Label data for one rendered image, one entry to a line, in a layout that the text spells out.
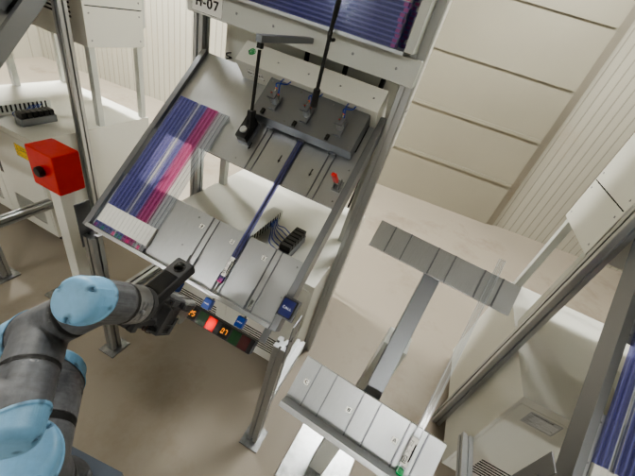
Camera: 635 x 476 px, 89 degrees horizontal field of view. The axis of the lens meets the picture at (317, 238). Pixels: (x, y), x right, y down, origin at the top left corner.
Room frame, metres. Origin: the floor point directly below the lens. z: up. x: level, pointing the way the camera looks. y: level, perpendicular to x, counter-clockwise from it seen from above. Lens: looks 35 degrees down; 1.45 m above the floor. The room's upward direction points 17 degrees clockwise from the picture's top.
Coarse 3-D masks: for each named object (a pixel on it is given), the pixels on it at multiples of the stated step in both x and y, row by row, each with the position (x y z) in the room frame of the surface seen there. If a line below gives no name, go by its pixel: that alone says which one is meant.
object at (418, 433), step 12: (504, 264) 0.63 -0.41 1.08; (492, 276) 0.61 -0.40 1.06; (492, 288) 0.59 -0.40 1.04; (480, 300) 0.57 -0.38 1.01; (480, 312) 0.55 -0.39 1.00; (468, 324) 0.53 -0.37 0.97; (468, 336) 0.51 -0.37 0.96; (456, 348) 0.49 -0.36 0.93; (456, 360) 0.47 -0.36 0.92; (444, 372) 0.45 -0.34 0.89; (444, 384) 0.44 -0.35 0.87; (432, 396) 0.42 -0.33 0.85; (432, 408) 0.40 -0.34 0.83; (420, 420) 0.38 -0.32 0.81; (420, 432) 0.36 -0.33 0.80; (396, 468) 0.31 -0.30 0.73
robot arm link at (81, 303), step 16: (64, 288) 0.29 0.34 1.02; (80, 288) 0.29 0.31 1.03; (96, 288) 0.30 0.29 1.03; (112, 288) 0.32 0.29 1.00; (128, 288) 0.35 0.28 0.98; (64, 304) 0.27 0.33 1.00; (80, 304) 0.27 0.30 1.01; (96, 304) 0.28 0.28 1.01; (112, 304) 0.30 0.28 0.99; (128, 304) 0.33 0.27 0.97; (64, 320) 0.26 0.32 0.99; (80, 320) 0.26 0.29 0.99; (96, 320) 0.28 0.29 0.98; (112, 320) 0.30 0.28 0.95; (128, 320) 0.33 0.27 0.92
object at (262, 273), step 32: (192, 224) 0.76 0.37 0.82; (224, 224) 0.77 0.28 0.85; (160, 256) 0.68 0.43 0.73; (192, 256) 0.69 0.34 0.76; (224, 256) 0.70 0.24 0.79; (256, 256) 0.71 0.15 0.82; (288, 256) 0.72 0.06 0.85; (224, 288) 0.63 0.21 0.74; (256, 288) 0.64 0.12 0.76; (288, 288) 0.65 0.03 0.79
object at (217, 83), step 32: (224, 64) 1.19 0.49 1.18; (192, 96) 1.09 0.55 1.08; (224, 96) 1.10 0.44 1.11; (256, 96) 1.10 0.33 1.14; (224, 128) 1.01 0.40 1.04; (224, 160) 0.93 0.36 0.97; (256, 160) 0.93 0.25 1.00; (320, 160) 0.95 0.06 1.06; (352, 160) 0.95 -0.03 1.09; (320, 192) 0.87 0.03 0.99
